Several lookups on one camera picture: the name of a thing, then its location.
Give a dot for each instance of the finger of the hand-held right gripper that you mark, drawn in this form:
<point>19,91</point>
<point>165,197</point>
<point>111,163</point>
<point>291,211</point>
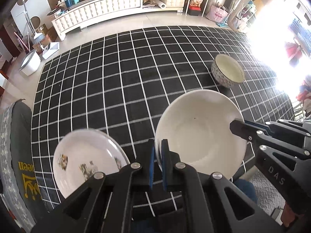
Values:
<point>243,128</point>
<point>291,126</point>

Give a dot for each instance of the black white checked tablecloth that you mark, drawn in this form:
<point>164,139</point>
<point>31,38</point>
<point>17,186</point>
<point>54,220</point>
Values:
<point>109,89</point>

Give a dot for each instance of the pink bag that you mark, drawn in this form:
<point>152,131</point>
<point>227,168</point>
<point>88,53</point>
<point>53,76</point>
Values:
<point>217,13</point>

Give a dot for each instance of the grey embroidered chair cover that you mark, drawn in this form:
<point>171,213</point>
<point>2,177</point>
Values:
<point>21,138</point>

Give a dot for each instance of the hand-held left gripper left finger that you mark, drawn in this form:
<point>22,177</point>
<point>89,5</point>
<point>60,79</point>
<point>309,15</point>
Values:
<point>152,167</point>

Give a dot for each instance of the person's blue trousers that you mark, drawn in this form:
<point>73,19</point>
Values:
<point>245,189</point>

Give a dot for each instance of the white mop bucket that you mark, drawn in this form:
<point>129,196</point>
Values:
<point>30,62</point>

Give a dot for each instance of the pink broom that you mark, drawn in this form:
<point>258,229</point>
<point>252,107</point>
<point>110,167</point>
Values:
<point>21,41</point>

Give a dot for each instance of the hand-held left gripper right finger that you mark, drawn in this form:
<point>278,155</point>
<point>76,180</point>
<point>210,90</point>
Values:
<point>164,167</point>

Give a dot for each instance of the cardboard box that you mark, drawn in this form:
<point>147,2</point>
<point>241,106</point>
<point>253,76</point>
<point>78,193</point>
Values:
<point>49,35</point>

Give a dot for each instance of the red clothes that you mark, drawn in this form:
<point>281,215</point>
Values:
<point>292,51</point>

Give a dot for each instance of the plain white bowl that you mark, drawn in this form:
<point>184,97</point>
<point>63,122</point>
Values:
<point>201,138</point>

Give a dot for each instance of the white tufted television cabinet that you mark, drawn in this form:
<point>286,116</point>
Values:
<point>109,7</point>

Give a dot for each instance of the white dustpan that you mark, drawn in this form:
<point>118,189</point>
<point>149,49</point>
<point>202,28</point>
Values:
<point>49,51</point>

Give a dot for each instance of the white mop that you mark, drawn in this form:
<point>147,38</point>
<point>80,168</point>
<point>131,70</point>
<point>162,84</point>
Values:
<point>30,19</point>

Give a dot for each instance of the small white patterned plate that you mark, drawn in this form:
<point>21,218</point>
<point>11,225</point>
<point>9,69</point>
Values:
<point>80,150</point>

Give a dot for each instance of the blue plastic basket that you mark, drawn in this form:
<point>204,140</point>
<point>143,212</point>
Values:
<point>298,29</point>

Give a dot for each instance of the white paper roll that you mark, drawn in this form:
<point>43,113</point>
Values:
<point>160,3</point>

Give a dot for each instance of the blue patterned bowl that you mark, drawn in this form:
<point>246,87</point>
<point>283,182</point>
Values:
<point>228,70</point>

